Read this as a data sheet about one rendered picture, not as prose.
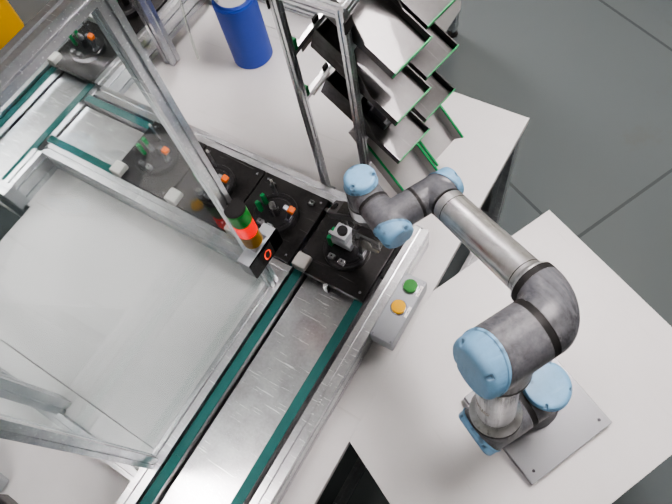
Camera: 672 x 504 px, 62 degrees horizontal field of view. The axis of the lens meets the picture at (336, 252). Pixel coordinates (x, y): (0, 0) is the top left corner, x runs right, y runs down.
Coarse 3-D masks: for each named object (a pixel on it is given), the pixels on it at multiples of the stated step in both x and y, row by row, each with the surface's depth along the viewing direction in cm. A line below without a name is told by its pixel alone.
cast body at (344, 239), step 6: (336, 228) 156; (342, 228) 154; (348, 228) 155; (330, 234) 161; (336, 234) 155; (342, 234) 154; (348, 234) 154; (336, 240) 157; (342, 240) 155; (348, 240) 156; (342, 246) 159; (348, 246) 156
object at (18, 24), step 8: (0, 0) 354; (0, 8) 354; (8, 8) 362; (0, 16) 355; (8, 16) 361; (16, 16) 370; (0, 24) 357; (8, 24) 362; (16, 24) 369; (0, 32) 360; (8, 32) 364; (16, 32) 370; (0, 40) 363; (8, 40) 367; (0, 48) 367
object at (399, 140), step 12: (336, 72) 145; (324, 84) 144; (336, 84) 150; (336, 96) 145; (348, 96) 150; (348, 108) 145; (372, 120) 150; (408, 120) 152; (420, 120) 151; (372, 132) 146; (384, 132) 150; (396, 132) 151; (408, 132) 152; (420, 132) 153; (384, 144) 150; (396, 144) 151; (408, 144) 151; (396, 156) 148
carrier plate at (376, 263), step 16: (320, 224) 170; (336, 224) 170; (352, 224) 169; (320, 240) 168; (320, 256) 166; (384, 256) 163; (304, 272) 165; (320, 272) 163; (336, 272) 163; (352, 272) 162; (368, 272) 161; (336, 288) 161; (352, 288) 160; (368, 288) 159
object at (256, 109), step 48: (192, 48) 226; (192, 96) 215; (240, 96) 212; (288, 96) 208; (240, 144) 202; (288, 144) 199; (336, 144) 196; (480, 144) 188; (480, 192) 180; (432, 240) 175; (432, 288) 168; (336, 432) 154
